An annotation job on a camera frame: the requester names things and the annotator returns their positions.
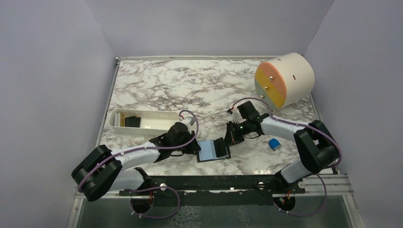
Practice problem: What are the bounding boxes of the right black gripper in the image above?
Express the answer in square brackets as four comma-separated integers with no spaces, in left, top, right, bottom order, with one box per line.
[221,119,251,148]

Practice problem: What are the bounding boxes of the black card holder blue sleeves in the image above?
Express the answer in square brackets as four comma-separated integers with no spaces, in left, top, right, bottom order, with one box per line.
[197,140,231,162]

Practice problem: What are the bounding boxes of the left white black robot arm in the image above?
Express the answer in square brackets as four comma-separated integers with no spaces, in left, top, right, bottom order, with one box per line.
[71,122,201,201]

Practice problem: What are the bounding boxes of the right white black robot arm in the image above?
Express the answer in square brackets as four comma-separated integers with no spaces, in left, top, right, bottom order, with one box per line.
[223,98,342,193]

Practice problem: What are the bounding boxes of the stack of credit cards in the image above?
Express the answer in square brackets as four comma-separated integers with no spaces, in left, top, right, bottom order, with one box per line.
[114,112,141,128]

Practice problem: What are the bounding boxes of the small blue object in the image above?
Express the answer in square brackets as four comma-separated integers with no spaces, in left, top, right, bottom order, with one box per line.
[268,138,282,151]

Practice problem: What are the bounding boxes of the cream cylinder drum colored face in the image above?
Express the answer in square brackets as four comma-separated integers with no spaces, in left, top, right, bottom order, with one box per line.
[254,52,316,109]

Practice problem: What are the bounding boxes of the white plastic tray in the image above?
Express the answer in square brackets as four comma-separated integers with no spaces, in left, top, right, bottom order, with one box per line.
[108,108,180,135]

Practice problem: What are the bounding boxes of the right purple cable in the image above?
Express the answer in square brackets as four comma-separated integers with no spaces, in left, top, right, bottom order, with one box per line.
[227,97,343,217]

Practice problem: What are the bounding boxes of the purple cable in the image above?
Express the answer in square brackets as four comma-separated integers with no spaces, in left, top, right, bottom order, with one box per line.
[77,110,200,220]
[227,97,343,217]

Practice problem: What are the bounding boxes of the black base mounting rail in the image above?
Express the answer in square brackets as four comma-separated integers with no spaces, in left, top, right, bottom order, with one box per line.
[119,174,305,207]

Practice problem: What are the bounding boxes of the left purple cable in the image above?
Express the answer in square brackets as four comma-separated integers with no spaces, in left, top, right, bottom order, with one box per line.
[77,110,200,220]

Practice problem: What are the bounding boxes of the aluminium table frame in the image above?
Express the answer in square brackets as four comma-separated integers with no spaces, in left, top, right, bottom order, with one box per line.
[66,56,364,228]

